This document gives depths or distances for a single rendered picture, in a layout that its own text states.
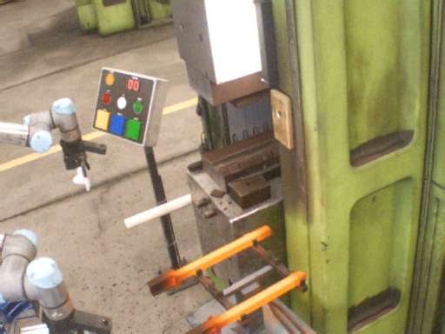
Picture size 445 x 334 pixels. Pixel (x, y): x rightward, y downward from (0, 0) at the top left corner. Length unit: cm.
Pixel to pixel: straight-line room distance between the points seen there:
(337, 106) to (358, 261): 71
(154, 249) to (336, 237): 165
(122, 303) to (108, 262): 36
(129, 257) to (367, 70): 202
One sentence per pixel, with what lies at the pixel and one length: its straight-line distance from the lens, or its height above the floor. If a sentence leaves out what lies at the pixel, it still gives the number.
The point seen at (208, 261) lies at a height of 93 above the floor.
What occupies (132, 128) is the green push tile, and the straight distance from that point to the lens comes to 241.
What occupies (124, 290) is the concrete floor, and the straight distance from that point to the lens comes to 313.
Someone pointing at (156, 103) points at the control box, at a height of 110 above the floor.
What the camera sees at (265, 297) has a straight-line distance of 166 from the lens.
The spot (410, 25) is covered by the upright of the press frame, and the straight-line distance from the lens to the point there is 177.
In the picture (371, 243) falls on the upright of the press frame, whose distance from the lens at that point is 212.
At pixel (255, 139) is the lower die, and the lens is 223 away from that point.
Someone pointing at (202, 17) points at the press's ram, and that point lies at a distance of 176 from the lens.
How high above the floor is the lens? 213
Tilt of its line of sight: 33 degrees down
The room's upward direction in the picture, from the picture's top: 8 degrees counter-clockwise
